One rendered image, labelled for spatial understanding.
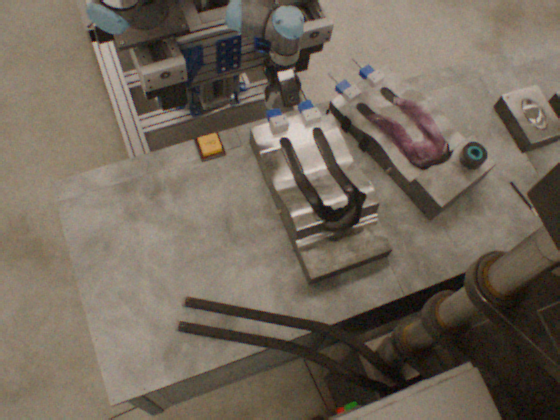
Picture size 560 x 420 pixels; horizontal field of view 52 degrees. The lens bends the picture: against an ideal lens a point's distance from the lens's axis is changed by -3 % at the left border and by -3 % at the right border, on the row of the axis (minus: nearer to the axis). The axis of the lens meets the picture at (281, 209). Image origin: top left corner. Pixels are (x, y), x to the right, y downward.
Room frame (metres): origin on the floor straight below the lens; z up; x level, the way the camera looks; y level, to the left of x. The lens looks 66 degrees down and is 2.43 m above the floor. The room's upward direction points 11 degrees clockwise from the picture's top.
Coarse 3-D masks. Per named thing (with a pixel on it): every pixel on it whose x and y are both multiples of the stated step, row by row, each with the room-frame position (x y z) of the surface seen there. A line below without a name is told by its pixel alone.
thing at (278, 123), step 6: (270, 108) 1.01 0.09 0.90; (276, 108) 1.01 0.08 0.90; (270, 114) 0.98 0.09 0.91; (276, 114) 0.99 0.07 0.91; (270, 120) 0.95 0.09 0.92; (276, 120) 0.95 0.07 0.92; (282, 120) 0.96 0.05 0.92; (270, 126) 0.95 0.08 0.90; (276, 126) 0.93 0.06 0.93; (282, 126) 0.94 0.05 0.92; (288, 126) 0.95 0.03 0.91; (276, 132) 0.93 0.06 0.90
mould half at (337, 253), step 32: (256, 128) 0.93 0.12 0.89; (288, 128) 0.96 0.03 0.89; (320, 160) 0.87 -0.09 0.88; (352, 160) 0.89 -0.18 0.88; (288, 192) 0.74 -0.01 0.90; (320, 192) 0.75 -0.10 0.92; (288, 224) 0.65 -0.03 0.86; (320, 224) 0.65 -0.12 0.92; (320, 256) 0.58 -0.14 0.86; (352, 256) 0.60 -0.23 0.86; (384, 256) 0.63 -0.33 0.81
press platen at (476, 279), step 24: (480, 264) 0.37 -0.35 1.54; (480, 288) 0.33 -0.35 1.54; (528, 288) 0.34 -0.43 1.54; (552, 288) 0.35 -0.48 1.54; (504, 312) 0.29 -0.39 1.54; (528, 312) 0.30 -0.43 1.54; (552, 312) 0.31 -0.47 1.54; (528, 336) 0.26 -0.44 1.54; (552, 336) 0.27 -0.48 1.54; (552, 360) 0.23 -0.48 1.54
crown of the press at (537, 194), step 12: (552, 168) 0.36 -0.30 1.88; (540, 180) 0.36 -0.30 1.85; (552, 180) 0.35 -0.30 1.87; (528, 192) 0.36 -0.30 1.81; (540, 192) 0.35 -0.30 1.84; (552, 192) 0.35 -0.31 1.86; (540, 204) 0.34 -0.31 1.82; (552, 204) 0.34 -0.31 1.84; (540, 216) 0.33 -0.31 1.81; (552, 216) 0.33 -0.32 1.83; (552, 228) 0.32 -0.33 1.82; (552, 240) 0.31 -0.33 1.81
